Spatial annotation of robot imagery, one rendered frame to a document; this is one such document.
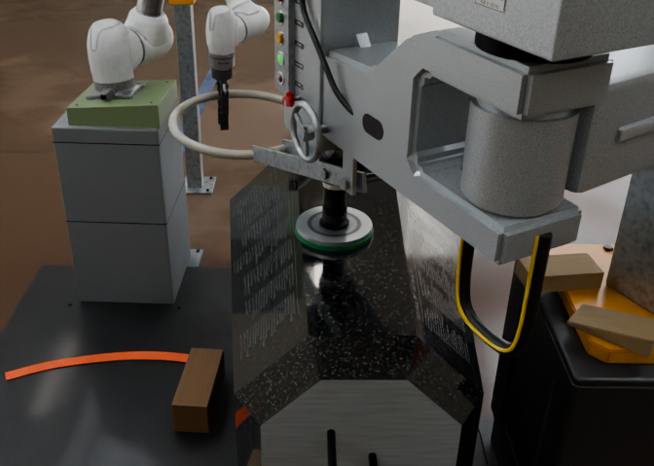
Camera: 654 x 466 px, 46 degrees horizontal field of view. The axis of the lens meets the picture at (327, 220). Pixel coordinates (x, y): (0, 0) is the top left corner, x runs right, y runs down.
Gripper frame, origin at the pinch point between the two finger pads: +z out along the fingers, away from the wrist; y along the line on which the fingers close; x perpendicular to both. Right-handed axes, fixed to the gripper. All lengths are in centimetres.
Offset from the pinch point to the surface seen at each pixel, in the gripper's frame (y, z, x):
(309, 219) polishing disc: 83, -7, 12
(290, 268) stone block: 97, -2, 3
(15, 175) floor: -145, 96, -96
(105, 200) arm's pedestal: -9, 36, -45
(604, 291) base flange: 125, -3, 81
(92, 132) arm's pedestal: -11.2, 7.5, -47.0
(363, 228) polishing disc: 91, -8, 25
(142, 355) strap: 33, 81, -38
